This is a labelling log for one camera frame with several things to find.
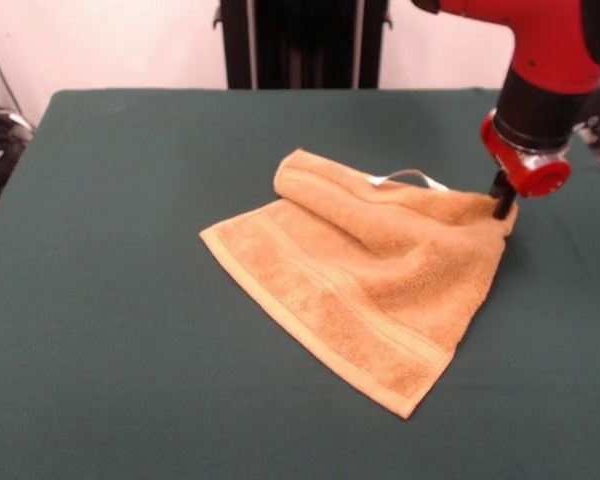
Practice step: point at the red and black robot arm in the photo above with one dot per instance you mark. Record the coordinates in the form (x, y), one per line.
(555, 50)

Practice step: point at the orange terry towel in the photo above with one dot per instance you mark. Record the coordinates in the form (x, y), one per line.
(370, 280)

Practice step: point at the dark green table cloth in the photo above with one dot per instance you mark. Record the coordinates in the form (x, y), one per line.
(105, 300)

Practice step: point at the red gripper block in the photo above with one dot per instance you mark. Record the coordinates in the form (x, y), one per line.
(535, 175)

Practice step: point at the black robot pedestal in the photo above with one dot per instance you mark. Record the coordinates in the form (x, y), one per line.
(305, 45)

